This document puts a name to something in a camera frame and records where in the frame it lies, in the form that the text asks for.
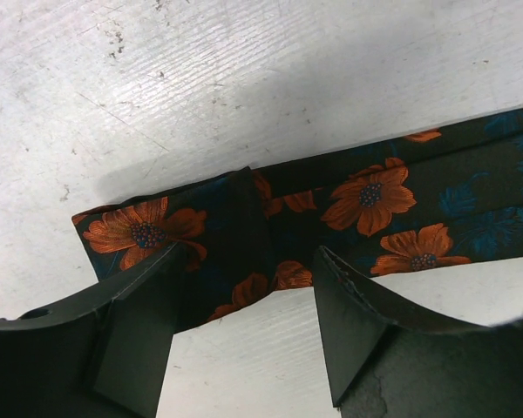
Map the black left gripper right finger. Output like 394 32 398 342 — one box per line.
312 247 523 417

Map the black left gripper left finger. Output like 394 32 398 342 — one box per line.
0 244 187 417

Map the black orange floral tie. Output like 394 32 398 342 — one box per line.
72 109 523 331

